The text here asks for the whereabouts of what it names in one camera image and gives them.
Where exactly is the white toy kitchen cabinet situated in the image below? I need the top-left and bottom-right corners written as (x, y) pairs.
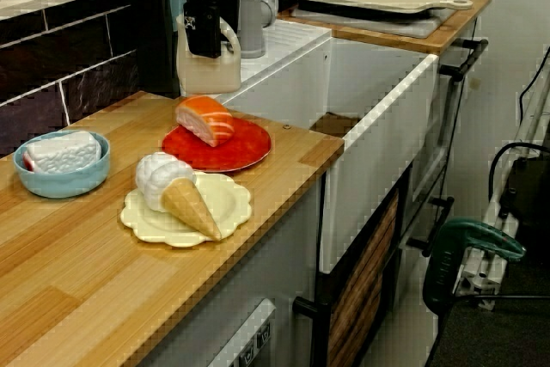
top-left (141, 14), bottom-right (493, 367)

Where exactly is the cream scalloped plate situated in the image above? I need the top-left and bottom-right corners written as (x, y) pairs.
top-left (119, 171), bottom-right (252, 248)

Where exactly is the light blue bowl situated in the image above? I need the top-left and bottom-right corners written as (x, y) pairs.
top-left (12, 130), bottom-right (112, 199)

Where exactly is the thin black cable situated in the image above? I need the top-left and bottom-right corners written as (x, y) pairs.
top-left (517, 46), bottom-right (550, 127)

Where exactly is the white toy sink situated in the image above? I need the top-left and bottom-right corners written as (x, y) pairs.
top-left (223, 18), bottom-right (440, 276)

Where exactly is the white plastic bottle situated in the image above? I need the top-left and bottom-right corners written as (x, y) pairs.
top-left (175, 14), bottom-right (242, 95)

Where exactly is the aluminium frame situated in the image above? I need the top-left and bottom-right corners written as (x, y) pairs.
top-left (453, 78), bottom-right (550, 302)

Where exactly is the toy salmon sushi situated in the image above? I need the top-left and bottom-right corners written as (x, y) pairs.
top-left (174, 95), bottom-right (235, 148)

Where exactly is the grey toy faucet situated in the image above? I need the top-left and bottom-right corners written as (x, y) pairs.
top-left (237, 0), bottom-right (284, 59)

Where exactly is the black box device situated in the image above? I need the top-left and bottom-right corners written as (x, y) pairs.
top-left (498, 156), bottom-right (550, 239)

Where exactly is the black cabinet handle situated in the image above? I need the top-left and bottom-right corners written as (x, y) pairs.
top-left (291, 296), bottom-right (333, 329)
top-left (438, 38), bottom-right (490, 83)
top-left (406, 196), bottom-right (455, 259)

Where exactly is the looped black cable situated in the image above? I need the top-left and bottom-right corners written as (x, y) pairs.
top-left (489, 141), bottom-right (550, 213)

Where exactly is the toy appliance front panel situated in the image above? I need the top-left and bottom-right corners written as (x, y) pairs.
top-left (205, 297), bottom-right (278, 367)

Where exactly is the white textured sponge toy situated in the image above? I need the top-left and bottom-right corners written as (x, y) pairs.
top-left (23, 130), bottom-right (103, 174)

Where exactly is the grey hob tray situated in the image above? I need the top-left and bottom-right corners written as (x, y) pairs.
top-left (290, 3), bottom-right (456, 40)

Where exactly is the toy ice cream cone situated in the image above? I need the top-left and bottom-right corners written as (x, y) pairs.
top-left (135, 152), bottom-right (223, 242)

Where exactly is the red round plate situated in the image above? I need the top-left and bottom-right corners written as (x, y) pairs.
top-left (162, 119), bottom-right (272, 173)

